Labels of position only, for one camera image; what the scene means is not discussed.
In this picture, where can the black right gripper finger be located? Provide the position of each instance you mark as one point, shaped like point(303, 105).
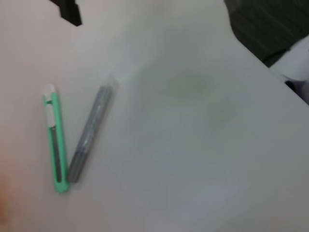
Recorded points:
point(70, 12)

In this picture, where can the green utility knife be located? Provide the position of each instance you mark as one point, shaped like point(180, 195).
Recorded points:
point(60, 169)

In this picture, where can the grey marker pen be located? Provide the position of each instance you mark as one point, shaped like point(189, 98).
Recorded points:
point(91, 130)

